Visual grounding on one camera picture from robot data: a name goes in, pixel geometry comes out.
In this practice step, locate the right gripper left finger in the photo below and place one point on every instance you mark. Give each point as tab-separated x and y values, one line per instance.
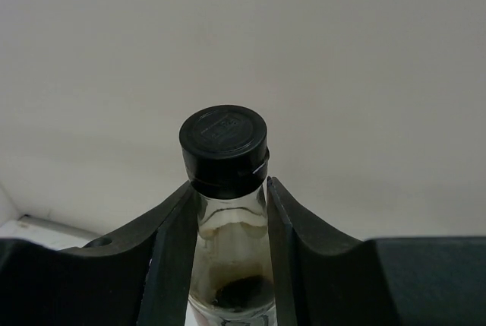
138	274

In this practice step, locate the dark soy sauce bottle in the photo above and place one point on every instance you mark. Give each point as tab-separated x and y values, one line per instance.
226	158

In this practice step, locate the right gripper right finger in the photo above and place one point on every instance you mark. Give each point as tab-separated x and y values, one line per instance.
323	276

